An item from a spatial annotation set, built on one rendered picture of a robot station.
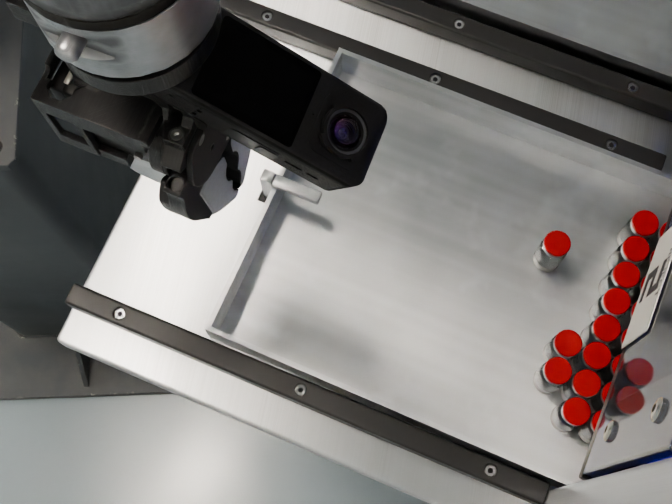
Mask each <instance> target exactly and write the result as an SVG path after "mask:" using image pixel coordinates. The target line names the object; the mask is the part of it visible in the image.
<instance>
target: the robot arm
mask: <svg viewBox="0 0 672 504"><path fill-rule="evenodd" d="M5 2H6V4H7V5H8V7H9V9H10V10H11V12H12V13H13V15H14V16H15V18H16V19H19V20H21V21H24V22H27V23H29V24H32V25H34V26H37V27H40V29H41V30H42V32H43V33H44V35H45V37H46V38H47V40H48V42H49V43H50V44H51V46H52V47H53V49H52V51H51V52H50V54H49V56H48V58H47V60H46V61H45V66H46V68H45V72H44V74H43V75H42V77H41V79H40V81H39V83H38V84H37V86H36V88H35V90H34V92H33V93H32V95H31V97H30V98H31V100H32V101H33V102H34V104H35V105H36V107H37V108H38V109H39V111H40V112H41V114H42V115H43V116H44V118H45V119H46V120H47V122H48V123H49V125H50V126H51V127H52V129H53V130H54V132H55V133H56V134H57V136H58V137H59V139H60V140H61V141H63V142H66V143H68V144H71V145H73V146H76V147H78V148H81V149H83V150H86V151H88V152H91V153H93V154H96V155H98V156H100V155H101V156H104V157H106V158H109V159H111V160H114V161H116V162H119V163H121V164H124V165H126V166H128V167H130V168H131V169H132V170H134V171H136V172H137V173H139V174H141V175H143V176H145V177H147V178H150V179H152V180H154V181H156V182H158V183H160V188H159V201H160V203H161V204H162V206H163V207H164V208H165V209H167V210H168V211H170V212H173V213H175V214H178V215H181V216H183V217H185V218H187V219H190V220H193V221H198V220H203V219H210V217H211V215H213V214H215V213H217V212H219V211H221V210H222V209H223V208H225V207H226V206H227V205H228V204H229V203H230V202H232V201H233V200H234V199H235V198H236V197H237V194H238V191H239V190H238V189H237V188H239V187H240V186H241V185H242V184H243V182H244V179H245V174H246V169H247V165H248V160H249V156H250V151H251V150H253V151H255V152H257V153H258V154H260V155H262V156H264V157H266V158H267V159H269V160H271V161H273V162H275V163H277V164H278V165H280V166H282V167H284V168H286V169H287V170H289V171H291V172H293V173H295V174H297V175H298V176H300V177H302V178H304V179H306V180H307V181H309V182H311V183H313V184H315V185H317V186H318V187H320V188H322V189H324V190H327V191H332V190H338V189H343V188H349V187H354V186H358V185H360V184H361V183H362V182H363V181H364V179H365V176H366V174H367V171H368V169H369V166H370V164H371V161H372V159H373V156H374V154H375V151H376V149H377V146H378V144H379V141H380V139H381V136H382V134H383V131H384V129H385V126H386V123H387V112H386V110H385V108H384V107H383V106H382V105H381V104H379V103H378V102H376V101H374V100H373V99H371V98H369V97H368V96H366V95H365V94H363V93H361V92H360V91H358V90H356V89H355V88H353V87H351V86H350V85H348V84H347V83H345V82H343V81H342V80H340V79H338V78H337V77H335V76H333V75H332V74H330V73H328V72H327V71H325V70H324V69H322V68H320V67H319V66H317V65H315V64H314V63H312V62H310V61H309V60H307V59H306V58H304V57H302V56H301V55H299V54H297V53H296V52H294V51H292V50H291V49H289V48H288V47H286V46H284V45H283V44H281V43H279V42H278V41H276V40H274V39H273V38H271V37H270V36H268V35H266V34H265V33H263V32H261V31H260V30H258V29H256V28H255V27H253V26H252V25H250V24H248V23H247V22H245V21H243V20H242V19H240V18H238V17H237V16H235V15H233V14H232V13H230V12H229V11H227V10H225V9H224V8H222V7H221V5H220V0H6V1H5ZM61 60H63V61H62V63H61V65H60V67H59V69H58V70H57V72H56V74H55V76H54V78H53V79H52V80H51V78H52V76H53V74H54V72H55V70H56V69H57V67H58V65H59V63H60V61H61ZM49 90H51V91H52V93H53V94H54V96H55V97H56V99H54V98H52V97H51V95H50V92H49ZM55 117H57V118H60V119H62V120H65V121H67V122H70V123H72V124H74V126H75V127H77V128H78V130H79V131H80V133H81V134H82V136H83V137H81V136H79V135H76V134H74V133H71V132H69V131H66V130H64V129H63V128H62V126H61V125H60V123H59V122H58V121H57V119H56V118H55Z"/></svg>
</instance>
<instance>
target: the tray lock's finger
mask: <svg viewBox="0 0 672 504"><path fill-rule="evenodd" d="M272 187H273V188H276V189H278V190H281V191H283V192H286V193H289V194H291V195H294V196H296V197H299V198H301V199H304V200H306V201H309V202H311V203H314V204H316V205H318V204H319V201H320V199H321V197H322V192H321V191H318V190H316V189H313V188H311V187H308V186H306V185H303V184H301V183H298V182H296V181H293V180H290V179H288V178H285V177H283V176H280V175H278V174H276V175H275V178H274V180H273V182H272Z"/></svg>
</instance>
